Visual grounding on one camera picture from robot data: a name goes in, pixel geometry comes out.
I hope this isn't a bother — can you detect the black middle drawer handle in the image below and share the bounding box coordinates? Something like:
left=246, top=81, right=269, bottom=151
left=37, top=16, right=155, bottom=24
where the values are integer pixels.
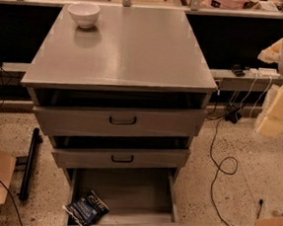
left=110, top=155, right=134, bottom=164

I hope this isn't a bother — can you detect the bottom grey drawer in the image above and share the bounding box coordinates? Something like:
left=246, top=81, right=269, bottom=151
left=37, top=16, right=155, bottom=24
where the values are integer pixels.
left=64, top=168, right=184, bottom=226

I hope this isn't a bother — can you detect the white ceramic bowl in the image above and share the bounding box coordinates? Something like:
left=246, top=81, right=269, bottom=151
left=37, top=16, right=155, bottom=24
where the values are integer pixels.
left=67, top=3, right=101, bottom=28

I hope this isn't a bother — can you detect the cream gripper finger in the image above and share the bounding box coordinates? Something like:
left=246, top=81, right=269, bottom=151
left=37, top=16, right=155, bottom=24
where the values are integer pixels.
left=257, top=38, right=283, bottom=64
left=256, top=85, right=283, bottom=137

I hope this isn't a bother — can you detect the black bar on floor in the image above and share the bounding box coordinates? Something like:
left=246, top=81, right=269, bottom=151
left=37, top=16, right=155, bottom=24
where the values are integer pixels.
left=19, top=127, right=42, bottom=200

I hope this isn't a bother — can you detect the pink box on shelf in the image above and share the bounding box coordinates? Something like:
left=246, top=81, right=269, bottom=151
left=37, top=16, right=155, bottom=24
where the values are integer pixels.
left=204, top=0, right=247, bottom=10

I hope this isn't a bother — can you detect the white power strip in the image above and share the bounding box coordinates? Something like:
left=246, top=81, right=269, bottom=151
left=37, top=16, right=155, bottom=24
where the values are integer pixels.
left=249, top=68, right=280, bottom=78

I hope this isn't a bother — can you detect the top grey drawer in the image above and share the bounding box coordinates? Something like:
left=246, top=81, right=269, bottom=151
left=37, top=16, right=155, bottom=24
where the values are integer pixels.
left=34, top=106, right=206, bottom=137

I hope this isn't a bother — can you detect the middle grey drawer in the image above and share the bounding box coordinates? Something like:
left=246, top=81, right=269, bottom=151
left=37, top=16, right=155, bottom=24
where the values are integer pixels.
left=52, top=148, right=190, bottom=169

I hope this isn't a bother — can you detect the grey drawer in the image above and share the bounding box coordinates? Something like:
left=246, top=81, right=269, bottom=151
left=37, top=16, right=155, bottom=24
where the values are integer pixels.
left=64, top=168, right=184, bottom=226
left=34, top=106, right=206, bottom=137
left=52, top=148, right=190, bottom=169

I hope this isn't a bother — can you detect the black device on ledge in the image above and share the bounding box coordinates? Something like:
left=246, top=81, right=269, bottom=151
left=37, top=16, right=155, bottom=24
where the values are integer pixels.
left=232, top=64, right=245, bottom=77

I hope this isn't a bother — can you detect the grey drawer cabinet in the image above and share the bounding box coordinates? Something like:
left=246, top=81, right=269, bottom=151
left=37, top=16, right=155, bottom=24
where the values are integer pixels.
left=13, top=0, right=226, bottom=191

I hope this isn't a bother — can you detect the black cable over box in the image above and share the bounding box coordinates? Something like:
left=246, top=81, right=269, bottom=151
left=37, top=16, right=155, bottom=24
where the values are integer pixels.
left=0, top=161, right=31, bottom=226

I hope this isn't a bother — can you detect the black floor cable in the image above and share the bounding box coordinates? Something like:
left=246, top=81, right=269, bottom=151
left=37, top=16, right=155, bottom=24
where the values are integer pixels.
left=202, top=115, right=271, bottom=226

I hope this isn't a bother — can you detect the blue chip bag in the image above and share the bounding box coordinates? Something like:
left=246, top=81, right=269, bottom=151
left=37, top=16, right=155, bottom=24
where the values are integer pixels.
left=63, top=190, right=109, bottom=226

